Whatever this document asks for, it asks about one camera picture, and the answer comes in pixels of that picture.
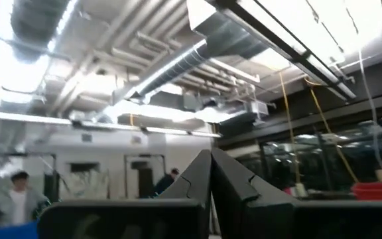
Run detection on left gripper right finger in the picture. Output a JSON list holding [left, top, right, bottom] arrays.
[[211, 147, 382, 239]]

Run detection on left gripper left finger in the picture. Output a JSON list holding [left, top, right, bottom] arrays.
[[37, 148, 212, 239]]

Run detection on white hanging outlet box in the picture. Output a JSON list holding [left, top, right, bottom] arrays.
[[294, 182, 308, 199]]

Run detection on linear ceiling light strip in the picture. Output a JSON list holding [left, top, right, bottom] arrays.
[[0, 112, 222, 139]]

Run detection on red plastic tub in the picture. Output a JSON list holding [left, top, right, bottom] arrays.
[[350, 181, 382, 202]]

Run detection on grey ceiling air unit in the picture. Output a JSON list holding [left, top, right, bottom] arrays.
[[217, 101, 270, 137]]

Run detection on blue panel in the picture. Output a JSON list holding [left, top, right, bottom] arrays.
[[0, 220, 40, 239]]

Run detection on white ceiling pipe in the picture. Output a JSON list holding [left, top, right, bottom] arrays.
[[207, 58, 261, 84]]

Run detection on long ceiling light fixture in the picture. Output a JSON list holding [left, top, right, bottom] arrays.
[[186, 0, 358, 101]]

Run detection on yellow hanging power cord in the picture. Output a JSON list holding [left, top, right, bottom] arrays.
[[278, 71, 304, 187], [304, 77, 360, 184]]

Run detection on white hanging cord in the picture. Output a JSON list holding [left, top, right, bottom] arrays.
[[356, 49, 382, 171]]

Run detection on silver spiral ceiling duct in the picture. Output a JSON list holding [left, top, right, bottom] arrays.
[[124, 19, 270, 100]]

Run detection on large dark ceiling duct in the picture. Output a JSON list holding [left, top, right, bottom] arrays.
[[9, 0, 74, 64]]

